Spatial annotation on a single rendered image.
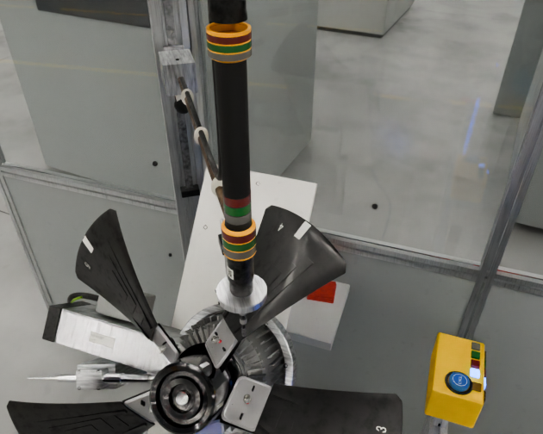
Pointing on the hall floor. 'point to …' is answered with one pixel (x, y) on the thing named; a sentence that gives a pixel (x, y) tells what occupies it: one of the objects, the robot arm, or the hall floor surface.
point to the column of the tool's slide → (189, 206)
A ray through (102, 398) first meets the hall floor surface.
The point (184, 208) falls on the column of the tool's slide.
